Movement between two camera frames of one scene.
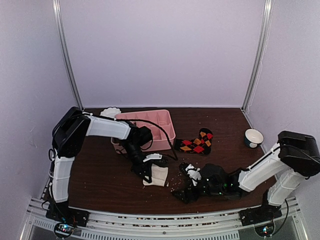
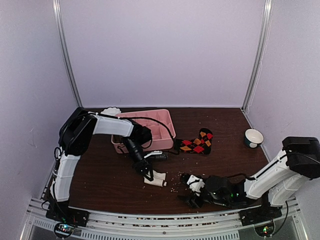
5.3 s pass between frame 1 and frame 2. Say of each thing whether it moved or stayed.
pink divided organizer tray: stayed
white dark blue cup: stayed
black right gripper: moved
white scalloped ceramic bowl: stayed
